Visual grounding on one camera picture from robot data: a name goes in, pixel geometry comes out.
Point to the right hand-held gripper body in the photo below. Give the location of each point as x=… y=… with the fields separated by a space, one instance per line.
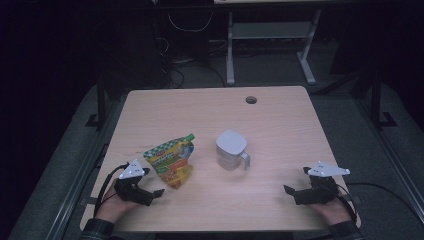
x=320 y=195

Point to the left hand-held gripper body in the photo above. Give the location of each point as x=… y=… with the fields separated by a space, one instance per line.
x=133 y=171

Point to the yellow green spout pouch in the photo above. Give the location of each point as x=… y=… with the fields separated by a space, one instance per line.
x=170 y=163

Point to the clear container with grey lid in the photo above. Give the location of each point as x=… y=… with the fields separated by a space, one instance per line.
x=230 y=148

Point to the person's right hand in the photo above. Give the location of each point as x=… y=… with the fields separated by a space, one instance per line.
x=335 y=213

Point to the person's left hand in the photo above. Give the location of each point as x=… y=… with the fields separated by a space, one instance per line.
x=111 y=208

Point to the grey tape strip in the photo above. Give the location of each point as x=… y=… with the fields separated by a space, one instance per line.
x=356 y=200
x=89 y=201

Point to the black metal stand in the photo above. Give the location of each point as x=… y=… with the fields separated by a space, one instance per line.
x=376 y=100
x=101 y=103

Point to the white metal desk frame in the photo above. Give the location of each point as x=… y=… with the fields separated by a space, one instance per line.
x=270 y=30

